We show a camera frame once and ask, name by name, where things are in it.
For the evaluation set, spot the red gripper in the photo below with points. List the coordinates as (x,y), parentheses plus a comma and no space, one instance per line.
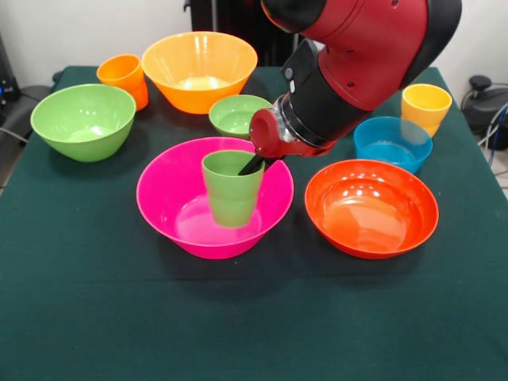
(266,131)

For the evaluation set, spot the orange plastic cup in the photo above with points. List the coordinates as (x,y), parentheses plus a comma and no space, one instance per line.
(119,71)

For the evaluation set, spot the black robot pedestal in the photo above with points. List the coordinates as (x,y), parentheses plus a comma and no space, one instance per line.
(238,20)

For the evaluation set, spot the red plastic bowl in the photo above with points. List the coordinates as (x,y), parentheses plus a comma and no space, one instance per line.
(369,214)

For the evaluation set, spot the large orange plastic bowl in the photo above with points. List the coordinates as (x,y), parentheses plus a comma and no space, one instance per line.
(198,67)

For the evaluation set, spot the dark grey floor case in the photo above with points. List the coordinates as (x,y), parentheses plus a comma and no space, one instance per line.
(24,111)

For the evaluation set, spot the green plastic cup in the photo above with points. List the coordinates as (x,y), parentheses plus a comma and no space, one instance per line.
(230,198)

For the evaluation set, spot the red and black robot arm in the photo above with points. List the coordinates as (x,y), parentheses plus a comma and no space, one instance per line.
(365,47)

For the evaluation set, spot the small green plastic bowl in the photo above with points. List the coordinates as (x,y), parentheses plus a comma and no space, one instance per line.
(230,115)

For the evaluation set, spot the yellow plastic cup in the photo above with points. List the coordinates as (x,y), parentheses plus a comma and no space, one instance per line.
(424,103)

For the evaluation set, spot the dark green table cloth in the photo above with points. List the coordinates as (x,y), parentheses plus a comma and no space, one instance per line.
(254,317)

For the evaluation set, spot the black computer tower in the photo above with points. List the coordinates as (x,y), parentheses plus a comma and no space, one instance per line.
(8,79)

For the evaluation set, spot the large green plastic bowl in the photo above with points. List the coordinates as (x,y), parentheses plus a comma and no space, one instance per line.
(79,119)

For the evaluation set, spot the blue plastic bowl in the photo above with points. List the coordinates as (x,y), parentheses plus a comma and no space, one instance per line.
(393,152)

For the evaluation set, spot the pink plastic bowl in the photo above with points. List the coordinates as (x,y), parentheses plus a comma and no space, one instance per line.
(170,198)

